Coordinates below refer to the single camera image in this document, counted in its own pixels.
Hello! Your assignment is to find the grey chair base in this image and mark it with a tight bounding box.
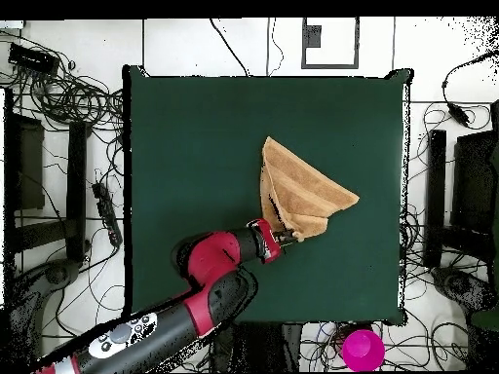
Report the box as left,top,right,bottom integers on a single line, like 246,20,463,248
7,258,84,359
430,265,498,324

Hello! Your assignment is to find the thin black cable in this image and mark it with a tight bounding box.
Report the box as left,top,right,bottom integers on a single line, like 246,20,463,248
209,17,250,77

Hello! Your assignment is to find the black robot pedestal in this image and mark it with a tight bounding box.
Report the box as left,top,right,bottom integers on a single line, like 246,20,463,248
217,321,303,373

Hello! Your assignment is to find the black metal frame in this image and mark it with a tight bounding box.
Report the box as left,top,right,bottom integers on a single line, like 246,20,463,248
424,100,499,274
3,87,92,274

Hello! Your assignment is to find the tangle of black cables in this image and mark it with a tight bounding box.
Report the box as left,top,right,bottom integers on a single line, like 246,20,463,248
0,30,126,188

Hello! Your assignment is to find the black electronics box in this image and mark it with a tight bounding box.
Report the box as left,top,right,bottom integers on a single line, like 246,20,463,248
7,42,60,76

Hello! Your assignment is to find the black power strip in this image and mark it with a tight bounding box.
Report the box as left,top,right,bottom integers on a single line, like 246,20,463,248
91,181,124,247

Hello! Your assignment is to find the dark green table cloth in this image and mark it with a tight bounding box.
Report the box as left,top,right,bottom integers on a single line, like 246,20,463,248
122,64,414,326

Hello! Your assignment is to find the grey square floor frame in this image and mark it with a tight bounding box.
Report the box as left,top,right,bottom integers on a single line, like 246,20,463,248
300,17,360,70

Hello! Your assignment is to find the pink plastic cup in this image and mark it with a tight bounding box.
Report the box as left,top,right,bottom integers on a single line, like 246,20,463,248
341,328,386,372

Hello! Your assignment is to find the tan terry towel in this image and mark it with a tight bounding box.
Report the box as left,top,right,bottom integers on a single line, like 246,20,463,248
258,135,361,243

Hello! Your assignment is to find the black cable with adapter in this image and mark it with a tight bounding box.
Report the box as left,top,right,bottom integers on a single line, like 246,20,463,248
441,50,499,130

